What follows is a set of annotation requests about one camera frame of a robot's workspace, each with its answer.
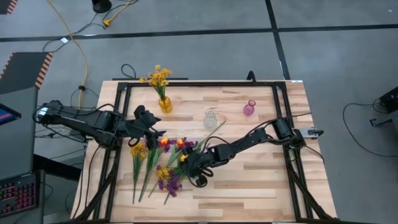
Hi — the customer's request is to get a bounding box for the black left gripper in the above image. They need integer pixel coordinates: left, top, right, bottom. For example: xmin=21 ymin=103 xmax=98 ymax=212
xmin=126 ymin=105 xmax=167 ymax=138

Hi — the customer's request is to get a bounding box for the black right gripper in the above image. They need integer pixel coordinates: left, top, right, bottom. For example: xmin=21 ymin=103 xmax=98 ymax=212
xmin=180 ymin=148 xmax=217 ymax=179

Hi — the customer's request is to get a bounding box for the yellow artificial tulip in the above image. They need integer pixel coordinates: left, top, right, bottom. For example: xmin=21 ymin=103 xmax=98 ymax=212
xmin=179 ymin=119 xmax=227 ymax=163

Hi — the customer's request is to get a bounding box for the amber glass vase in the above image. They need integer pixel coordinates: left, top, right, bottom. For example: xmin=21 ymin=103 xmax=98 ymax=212
xmin=158 ymin=96 xmax=174 ymax=114

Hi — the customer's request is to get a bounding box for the yellow artificial flower bunch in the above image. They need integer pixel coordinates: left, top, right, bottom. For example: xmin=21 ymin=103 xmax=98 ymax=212
xmin=155 ymin=164 xmax=184 ymax=182
xmin=139 ymin=64 xmax=174 ymax=100
xmin=129 ymin=142 xmax=149 ymax=205

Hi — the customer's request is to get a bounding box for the clear glass vase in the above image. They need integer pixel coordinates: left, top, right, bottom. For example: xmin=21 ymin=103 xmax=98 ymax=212
xmin=203 ymin=108 xmax=218 ymax=130

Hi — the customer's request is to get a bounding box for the pink glass vase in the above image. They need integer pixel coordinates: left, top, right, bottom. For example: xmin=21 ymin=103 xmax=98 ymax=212
xmin=243 ymin=99 xmax=257 ymax=116

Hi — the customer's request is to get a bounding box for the black round stand base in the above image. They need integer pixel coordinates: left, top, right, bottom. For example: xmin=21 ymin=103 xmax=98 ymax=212
xmin=91 ymin=0 xmax=113 ymax=14

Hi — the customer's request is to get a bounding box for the grey side desk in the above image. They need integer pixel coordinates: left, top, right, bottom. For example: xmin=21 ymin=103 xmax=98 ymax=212
xmin=0 ymin=86 xmax=46 ymax=224

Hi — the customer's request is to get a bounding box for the black orange hazard floor mat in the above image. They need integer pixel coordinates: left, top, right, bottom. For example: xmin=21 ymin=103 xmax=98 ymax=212
xmin=0 ymin=52 xmax=54 ymax=95
xmin=0 ymin=0 xmax=19 ymax=15

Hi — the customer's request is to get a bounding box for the laptop screen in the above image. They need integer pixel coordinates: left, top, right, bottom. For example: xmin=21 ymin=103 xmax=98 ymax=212
xmin=0 ymin=103 xmax=22 ymax=126

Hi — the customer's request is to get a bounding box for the red backlit keyboard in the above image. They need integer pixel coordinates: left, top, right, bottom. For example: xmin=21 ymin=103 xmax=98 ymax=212
xmin=0 ymin=173 xmax=40 ymax=217

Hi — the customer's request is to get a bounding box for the black equipment box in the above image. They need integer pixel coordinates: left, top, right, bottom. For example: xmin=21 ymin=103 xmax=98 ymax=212
xmin=369 ymin=86 xmax=398 ymax=128

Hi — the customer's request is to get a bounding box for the black metal rig frame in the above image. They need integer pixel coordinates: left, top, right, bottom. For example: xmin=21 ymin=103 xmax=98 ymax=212
xmin=73 ymin=80 xmax=340 ymax=224

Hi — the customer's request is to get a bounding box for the long yellow cable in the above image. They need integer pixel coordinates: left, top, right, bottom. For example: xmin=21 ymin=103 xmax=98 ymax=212
xmin=45 ymin=0 xmax=90 ymax=109

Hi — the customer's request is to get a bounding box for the short yellow plug cable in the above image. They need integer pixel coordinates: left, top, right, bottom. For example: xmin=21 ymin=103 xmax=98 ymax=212
xmin=102 ymin=0 xmax=133 ymax=27

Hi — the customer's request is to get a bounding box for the silver metal bracket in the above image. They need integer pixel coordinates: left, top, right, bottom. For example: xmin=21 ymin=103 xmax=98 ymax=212
xmin=302 ymin=126 xmax=325 ymax=140

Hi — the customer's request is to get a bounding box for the black floor cable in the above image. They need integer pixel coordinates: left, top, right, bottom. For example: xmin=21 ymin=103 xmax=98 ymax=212
xmin=42 ymin=12 xmax=108 ymax=54

